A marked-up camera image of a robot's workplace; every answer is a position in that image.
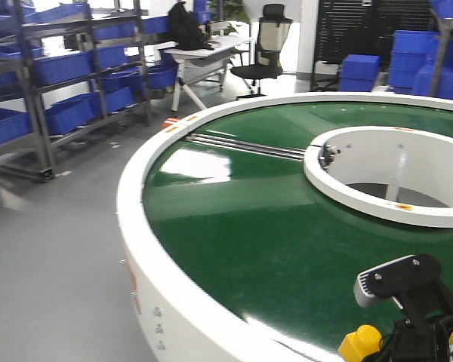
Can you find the black backpack on desk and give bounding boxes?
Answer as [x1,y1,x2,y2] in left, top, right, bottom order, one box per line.
[167,1,212,51]

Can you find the black perforated pegboard panel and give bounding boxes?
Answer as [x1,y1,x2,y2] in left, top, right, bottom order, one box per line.
[310,1,433,91]

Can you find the yellow two-stud toy brick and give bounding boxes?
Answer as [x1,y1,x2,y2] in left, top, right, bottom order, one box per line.
[338,324,382,362]

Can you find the grey bin shelving rack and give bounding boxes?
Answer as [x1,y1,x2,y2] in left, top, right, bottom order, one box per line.
[0,1,151,182]

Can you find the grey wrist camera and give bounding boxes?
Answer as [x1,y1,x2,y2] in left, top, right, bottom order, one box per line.
[353,254,414,308]

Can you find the grey office desk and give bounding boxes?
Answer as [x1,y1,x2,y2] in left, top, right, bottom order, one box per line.
[162,35,254,113]

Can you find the black mesh office chair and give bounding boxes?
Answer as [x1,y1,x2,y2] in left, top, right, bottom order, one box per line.
[230,4,292,100]

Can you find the white outer conveyor rim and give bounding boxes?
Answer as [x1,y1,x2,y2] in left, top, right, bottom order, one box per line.
[117,92,453,361]

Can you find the metal shelf rack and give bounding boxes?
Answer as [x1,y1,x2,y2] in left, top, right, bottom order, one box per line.
[430,0,453,97]

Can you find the stacked blue crates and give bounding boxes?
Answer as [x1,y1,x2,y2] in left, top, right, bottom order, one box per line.
[388,30,438,94]

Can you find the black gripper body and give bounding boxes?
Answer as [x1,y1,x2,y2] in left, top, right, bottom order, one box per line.
[362,314,453,361]

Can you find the large blue crate front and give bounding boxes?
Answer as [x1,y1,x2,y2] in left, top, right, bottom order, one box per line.
[411,66,453,100]

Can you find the blue crate on floor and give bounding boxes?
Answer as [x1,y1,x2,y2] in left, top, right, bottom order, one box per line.
[338,54,381,92]

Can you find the white inner conveyor ring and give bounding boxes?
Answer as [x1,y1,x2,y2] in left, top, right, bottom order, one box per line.
[303,126,453,229]

